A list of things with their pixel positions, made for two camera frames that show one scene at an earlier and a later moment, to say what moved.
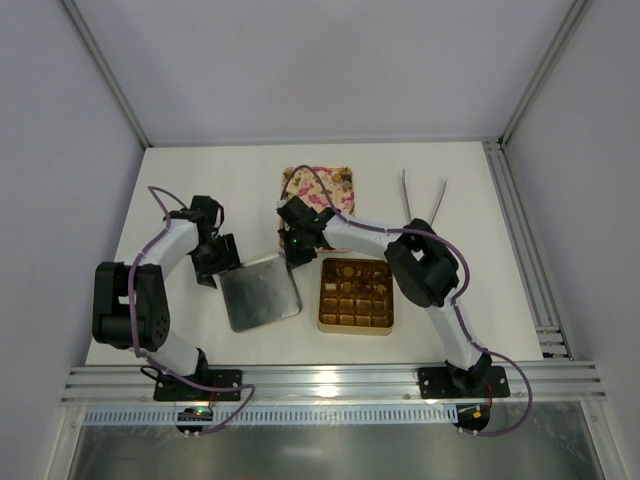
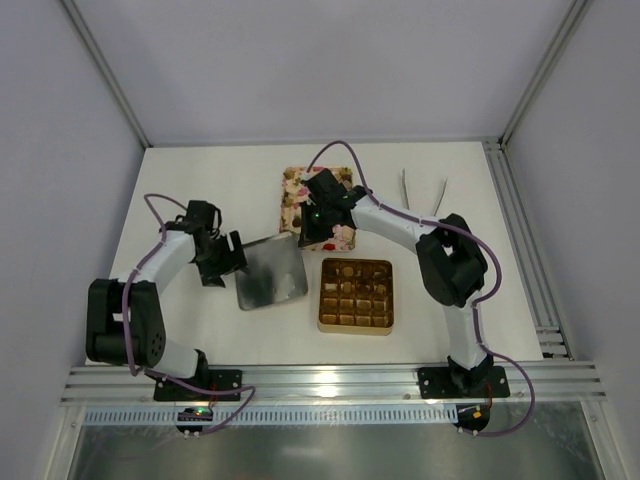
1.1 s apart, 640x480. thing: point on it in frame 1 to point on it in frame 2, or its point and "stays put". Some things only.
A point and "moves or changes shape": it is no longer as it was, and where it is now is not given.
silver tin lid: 259,292 moves or changes shape
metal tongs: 406,197 stays put
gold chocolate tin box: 356,297 stays put
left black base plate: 170,388 stays put
